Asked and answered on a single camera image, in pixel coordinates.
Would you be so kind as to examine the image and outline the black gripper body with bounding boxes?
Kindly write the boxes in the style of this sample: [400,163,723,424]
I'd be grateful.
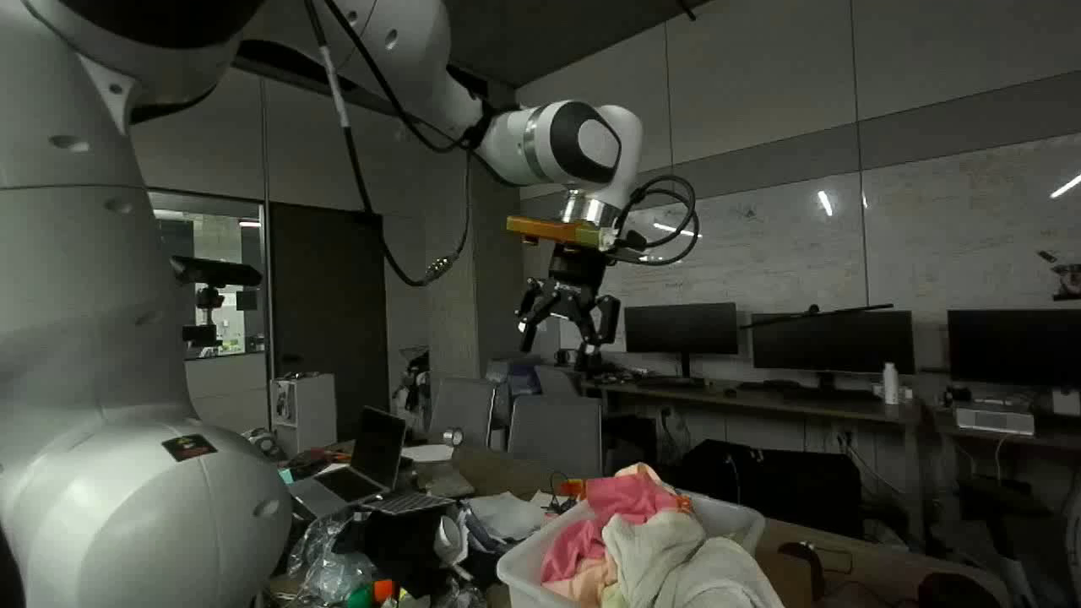
[549,245,610,299]

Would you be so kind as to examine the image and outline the pink shirt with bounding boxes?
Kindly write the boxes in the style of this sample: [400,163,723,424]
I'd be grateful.
[541,463,691,584]

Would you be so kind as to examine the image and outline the grey white towel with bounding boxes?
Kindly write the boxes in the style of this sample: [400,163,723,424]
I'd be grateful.
[601,510,785,608]

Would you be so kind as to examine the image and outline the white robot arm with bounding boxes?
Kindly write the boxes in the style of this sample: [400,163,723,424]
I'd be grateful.
[0,0,641,608]

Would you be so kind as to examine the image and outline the white plastic storage bin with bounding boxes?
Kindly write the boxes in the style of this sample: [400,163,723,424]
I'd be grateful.
[496,493,766,608]

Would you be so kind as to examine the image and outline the left black monitor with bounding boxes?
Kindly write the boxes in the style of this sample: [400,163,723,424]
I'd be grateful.
[627,303,741,355]

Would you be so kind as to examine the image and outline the black monitor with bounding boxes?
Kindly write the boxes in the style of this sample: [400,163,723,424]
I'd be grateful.
[945,312,1081,390]
[750,312,916,370]
[627,303,741,355]

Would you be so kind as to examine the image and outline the middle black monitor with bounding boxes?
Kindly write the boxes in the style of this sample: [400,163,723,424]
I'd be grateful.
[750,312,916,370]

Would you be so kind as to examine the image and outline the open laptop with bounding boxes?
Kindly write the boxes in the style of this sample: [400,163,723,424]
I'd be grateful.
[291,410,405,517]

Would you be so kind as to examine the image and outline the long wooden desk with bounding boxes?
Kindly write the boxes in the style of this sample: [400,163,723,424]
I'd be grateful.
[595,380,925,540]

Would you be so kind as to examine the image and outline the white spray bottle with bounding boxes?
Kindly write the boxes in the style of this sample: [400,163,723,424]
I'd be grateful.
[881,362,904,406]

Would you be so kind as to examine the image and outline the right black monitor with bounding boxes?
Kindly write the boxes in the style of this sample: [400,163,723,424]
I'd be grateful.
[945,312,1081,390]

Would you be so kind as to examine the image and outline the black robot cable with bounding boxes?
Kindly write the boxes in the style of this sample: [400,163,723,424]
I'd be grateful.
[300,0,704,292]

